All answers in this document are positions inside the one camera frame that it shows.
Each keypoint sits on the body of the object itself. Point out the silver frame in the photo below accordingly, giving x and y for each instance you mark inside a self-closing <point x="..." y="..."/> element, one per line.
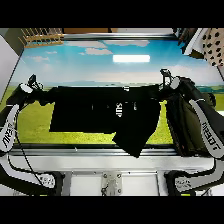
<point x="100" y="156"/>

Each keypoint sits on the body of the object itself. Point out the heap of clothes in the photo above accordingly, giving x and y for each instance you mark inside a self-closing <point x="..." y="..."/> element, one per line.
<point x="190" y="38"/>

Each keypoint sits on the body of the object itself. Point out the black T-shirt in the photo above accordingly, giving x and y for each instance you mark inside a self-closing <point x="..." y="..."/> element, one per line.
<point x="86" y="110"/>

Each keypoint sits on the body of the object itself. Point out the dark green garment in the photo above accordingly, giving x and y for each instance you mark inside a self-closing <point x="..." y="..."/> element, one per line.
<point x="183" y="126"/>

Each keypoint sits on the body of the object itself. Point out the white black-spotted garment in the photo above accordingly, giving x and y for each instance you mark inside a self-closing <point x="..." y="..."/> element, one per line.
<point x="213" y="45"/>

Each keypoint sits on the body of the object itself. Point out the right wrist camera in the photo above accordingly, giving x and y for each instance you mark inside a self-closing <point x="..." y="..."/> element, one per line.
<point x="165" y="76"/>

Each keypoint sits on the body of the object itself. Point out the brown clothes hangers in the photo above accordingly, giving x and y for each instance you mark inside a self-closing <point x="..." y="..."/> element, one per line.
<point x="42" y="37"/>

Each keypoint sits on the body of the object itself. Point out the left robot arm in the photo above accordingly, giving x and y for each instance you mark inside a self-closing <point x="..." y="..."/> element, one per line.
<point x="8" y="128"/>

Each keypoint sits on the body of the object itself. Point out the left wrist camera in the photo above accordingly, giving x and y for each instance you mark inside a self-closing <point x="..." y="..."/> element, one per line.
<point x="32" y="80"/>

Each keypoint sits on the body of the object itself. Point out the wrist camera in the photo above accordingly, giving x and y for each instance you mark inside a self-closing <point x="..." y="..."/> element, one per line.
<point x="32" y="80"/>
<point x="165" y="76"/>

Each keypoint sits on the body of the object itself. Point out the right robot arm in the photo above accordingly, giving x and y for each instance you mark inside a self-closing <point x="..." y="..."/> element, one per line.
<point x="210" y="128"/>

